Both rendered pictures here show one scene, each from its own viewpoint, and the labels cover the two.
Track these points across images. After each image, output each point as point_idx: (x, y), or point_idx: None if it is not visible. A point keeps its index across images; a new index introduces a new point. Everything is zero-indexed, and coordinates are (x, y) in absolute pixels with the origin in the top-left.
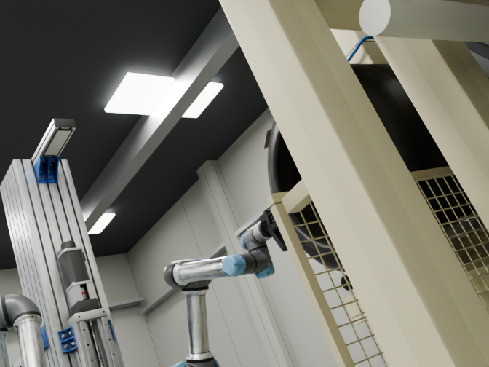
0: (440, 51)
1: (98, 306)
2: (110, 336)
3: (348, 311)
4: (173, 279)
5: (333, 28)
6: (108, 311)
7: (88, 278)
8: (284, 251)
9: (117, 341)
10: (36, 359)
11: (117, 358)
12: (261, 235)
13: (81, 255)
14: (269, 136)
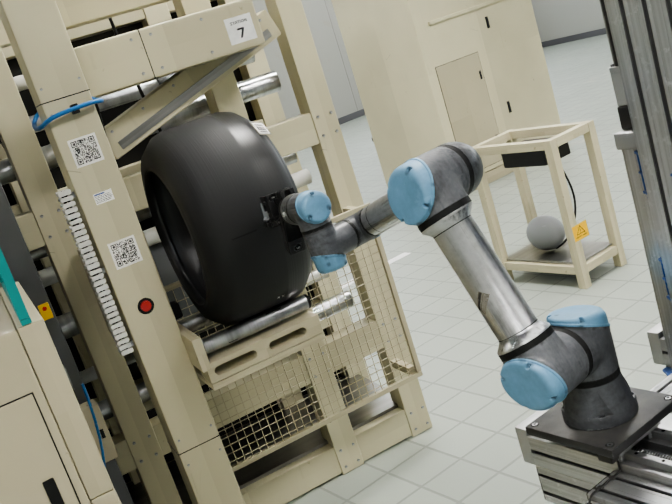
0: None
1: (621, 125)
2: (633, 188)
3: (321, 325)
4: None
5: (289, 154)
6: (635, 136)
7: (613, 60)
8: (304, 249)
9: (649, 203)
10: None
11: (643, 231)
12: None
13: (601, 8)
14: (258, 127)
